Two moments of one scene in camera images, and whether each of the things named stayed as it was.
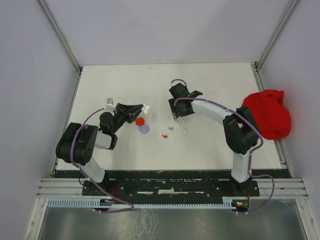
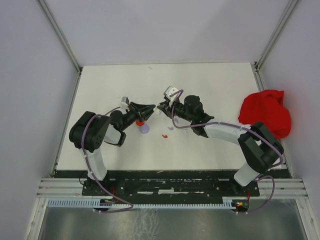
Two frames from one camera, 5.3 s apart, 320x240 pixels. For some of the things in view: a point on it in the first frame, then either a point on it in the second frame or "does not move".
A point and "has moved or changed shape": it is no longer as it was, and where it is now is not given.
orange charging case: (140, 121) does not move
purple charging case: (144, 129) does not move
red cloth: (267, 109) does not move
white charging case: (146, 109) has moved or changed shape
